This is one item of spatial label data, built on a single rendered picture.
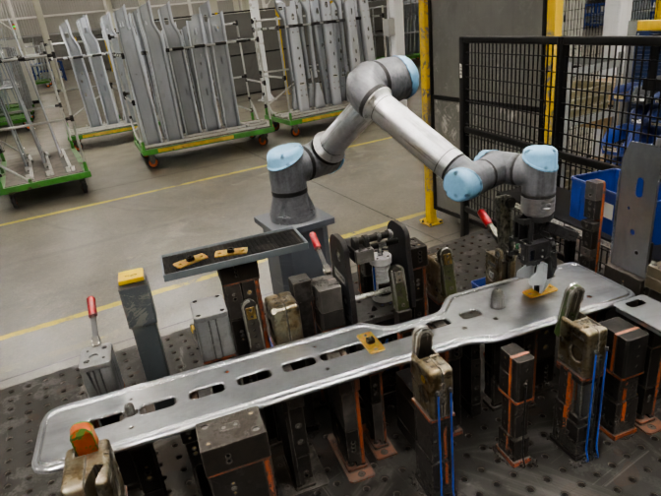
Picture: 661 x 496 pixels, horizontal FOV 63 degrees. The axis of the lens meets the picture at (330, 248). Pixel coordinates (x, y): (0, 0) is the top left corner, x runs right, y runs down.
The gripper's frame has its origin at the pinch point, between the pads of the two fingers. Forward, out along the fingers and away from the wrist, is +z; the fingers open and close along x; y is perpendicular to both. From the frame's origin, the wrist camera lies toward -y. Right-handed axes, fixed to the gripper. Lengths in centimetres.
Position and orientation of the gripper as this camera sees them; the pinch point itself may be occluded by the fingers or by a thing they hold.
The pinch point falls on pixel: (540, 285)
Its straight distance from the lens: 145.9
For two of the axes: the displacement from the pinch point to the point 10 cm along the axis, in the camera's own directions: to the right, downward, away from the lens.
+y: -9.4, 2.2, -2.7
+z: 1.0, 9.1, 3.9
